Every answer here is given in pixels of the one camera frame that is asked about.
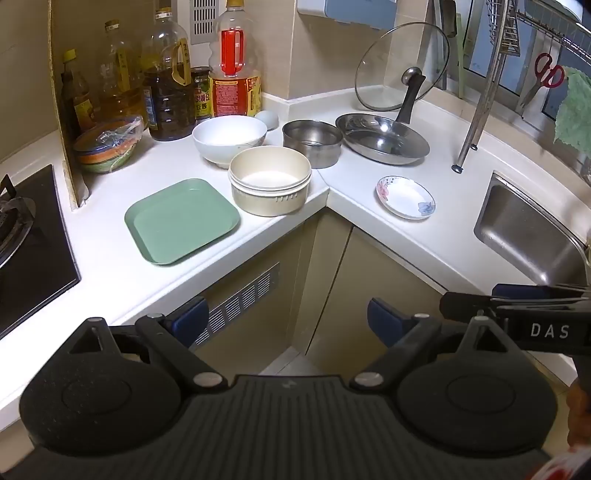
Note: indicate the cabinet vent grille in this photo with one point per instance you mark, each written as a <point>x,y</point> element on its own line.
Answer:
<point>244,300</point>

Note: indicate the small floral plate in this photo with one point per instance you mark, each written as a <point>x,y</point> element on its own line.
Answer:
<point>404,198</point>

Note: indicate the green dish cloth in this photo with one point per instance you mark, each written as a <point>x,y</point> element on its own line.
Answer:
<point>575,115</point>

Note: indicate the white ceramic bowl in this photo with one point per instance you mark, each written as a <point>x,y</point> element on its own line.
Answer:
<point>226,138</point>

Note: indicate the person's right hand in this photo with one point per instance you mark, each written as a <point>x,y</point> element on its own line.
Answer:
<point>581,415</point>

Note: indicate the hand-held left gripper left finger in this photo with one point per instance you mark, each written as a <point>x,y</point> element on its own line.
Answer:
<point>191,321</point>

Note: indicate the beige cabinet door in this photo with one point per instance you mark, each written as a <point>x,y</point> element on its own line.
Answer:
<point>360,286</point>
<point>277,249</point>

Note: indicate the steel dish rack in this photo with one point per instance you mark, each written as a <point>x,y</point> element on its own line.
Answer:
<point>482,101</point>

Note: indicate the green sauce jar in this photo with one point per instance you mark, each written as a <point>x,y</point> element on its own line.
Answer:
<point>202,99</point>

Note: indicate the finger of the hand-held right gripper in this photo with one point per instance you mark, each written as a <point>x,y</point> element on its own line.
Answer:
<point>466,305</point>
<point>517,291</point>

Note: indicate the stainless steel sink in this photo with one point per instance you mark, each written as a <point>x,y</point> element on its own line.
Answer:
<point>531,240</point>

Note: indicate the white egg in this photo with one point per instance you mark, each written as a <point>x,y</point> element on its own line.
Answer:
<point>268,119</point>

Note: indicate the white blue wall box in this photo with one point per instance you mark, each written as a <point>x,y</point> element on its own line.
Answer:
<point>351,11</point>

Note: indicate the grey wall vent grille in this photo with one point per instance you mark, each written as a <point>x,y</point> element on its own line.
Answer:
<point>205,23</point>

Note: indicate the pale yellow oil bottle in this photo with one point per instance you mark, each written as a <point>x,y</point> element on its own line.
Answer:
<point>122,87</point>

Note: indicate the large dark oil bottle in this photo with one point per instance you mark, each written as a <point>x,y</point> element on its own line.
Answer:
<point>168,110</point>

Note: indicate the plastic-wrapped colourful bowl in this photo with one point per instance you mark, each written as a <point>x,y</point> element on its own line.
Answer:
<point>106,152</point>

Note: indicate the brown cardboard board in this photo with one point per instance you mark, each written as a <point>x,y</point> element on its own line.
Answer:
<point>76,189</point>

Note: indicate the beige ribbed bowl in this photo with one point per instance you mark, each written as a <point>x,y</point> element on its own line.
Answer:
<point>268,198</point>

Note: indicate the small yellow-capped sauce bottle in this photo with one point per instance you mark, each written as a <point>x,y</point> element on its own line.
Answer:
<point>78,106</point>

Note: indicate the green square plate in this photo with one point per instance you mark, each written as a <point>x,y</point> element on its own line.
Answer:
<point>180,221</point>

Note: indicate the glass pot lid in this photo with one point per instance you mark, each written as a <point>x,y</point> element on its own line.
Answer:
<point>392,60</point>

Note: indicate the stainless steel bowl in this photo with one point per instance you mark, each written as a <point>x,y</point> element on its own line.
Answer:
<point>323,154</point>

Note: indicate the red white printed clothing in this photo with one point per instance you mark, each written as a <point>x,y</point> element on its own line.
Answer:
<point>563,468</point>

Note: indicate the black gas stove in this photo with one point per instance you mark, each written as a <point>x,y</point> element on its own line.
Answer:
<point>41,258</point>

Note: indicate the green cutting board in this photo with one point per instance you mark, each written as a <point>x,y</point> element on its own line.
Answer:
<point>460,55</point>

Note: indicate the glass window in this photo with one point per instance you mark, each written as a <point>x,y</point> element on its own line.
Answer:
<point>517,78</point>

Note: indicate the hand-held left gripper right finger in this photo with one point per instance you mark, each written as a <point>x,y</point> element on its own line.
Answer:
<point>383,323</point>

